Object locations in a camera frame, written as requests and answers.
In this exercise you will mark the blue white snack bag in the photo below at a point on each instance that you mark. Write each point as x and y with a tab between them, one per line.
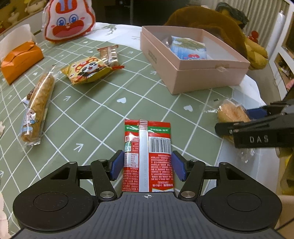
185	48

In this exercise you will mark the cream fringed cloth bag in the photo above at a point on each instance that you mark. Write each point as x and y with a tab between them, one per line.
4	229

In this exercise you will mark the brown cracker packet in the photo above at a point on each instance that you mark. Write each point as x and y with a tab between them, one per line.
109	55

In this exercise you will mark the red white rabbit snack bag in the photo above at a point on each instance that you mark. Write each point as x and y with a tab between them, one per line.
64	20

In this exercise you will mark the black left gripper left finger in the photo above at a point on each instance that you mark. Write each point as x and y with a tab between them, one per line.
103	173

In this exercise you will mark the pink cardboard box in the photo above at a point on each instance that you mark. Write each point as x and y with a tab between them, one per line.
224	66

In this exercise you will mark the bread packet clear wrap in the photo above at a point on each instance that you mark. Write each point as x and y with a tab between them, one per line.
230	111

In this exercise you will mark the white shelf unit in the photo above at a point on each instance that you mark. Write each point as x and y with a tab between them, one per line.
280	52

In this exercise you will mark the red green snack packet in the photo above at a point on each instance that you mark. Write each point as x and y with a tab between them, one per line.
147	164

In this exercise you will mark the brown plush toy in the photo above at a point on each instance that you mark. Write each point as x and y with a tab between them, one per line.
225	23

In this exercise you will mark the green grid tablecloth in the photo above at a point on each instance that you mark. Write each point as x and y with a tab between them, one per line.
86	122

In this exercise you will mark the long bread stick packet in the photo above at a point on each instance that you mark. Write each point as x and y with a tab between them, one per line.
35	113

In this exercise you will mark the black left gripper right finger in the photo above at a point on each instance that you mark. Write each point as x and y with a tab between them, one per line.
191	173

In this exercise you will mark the orange tissue pack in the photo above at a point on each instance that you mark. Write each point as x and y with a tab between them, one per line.
19	52

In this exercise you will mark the yellow panda snack bag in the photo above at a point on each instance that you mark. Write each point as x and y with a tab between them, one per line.
88	70

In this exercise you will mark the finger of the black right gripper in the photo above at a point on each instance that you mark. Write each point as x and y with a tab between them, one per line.
273	131
270	111

